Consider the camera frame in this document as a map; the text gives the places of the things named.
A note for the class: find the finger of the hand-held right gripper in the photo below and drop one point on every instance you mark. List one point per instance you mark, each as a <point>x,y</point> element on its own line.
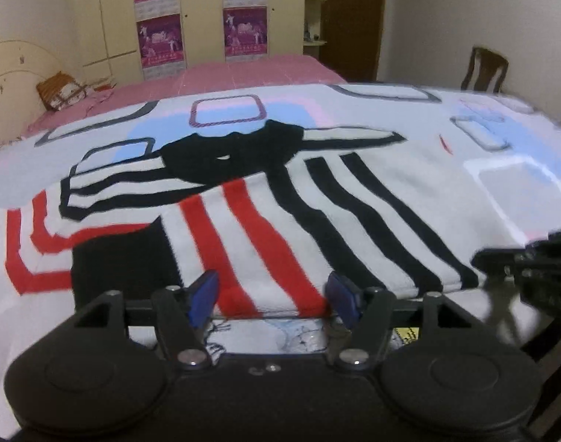
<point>496,258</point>

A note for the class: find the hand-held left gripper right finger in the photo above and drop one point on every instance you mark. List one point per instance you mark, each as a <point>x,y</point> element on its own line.
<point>342,295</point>

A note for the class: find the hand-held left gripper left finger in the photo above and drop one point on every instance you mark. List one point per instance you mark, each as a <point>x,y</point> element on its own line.
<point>203,297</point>

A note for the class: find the red black striped white sweater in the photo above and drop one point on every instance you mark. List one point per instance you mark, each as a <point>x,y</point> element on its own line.
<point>243,239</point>

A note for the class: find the white blanket with square print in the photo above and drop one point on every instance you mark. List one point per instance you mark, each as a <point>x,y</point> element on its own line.
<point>446,184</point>

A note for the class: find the orange cartoon pillow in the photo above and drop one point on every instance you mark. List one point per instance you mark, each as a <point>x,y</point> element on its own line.
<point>61,92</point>

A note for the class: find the brown wooden door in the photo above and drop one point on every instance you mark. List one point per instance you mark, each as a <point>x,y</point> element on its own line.
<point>354,18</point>

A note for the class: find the cream corner shelf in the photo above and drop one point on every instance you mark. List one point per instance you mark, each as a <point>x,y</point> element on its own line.
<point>313,14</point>

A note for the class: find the cream bed headboard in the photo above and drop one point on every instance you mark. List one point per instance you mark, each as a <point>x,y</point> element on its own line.
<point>13,69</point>

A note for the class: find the cream yellow wardrobe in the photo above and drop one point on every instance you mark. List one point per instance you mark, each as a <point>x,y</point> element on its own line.
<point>114,9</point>

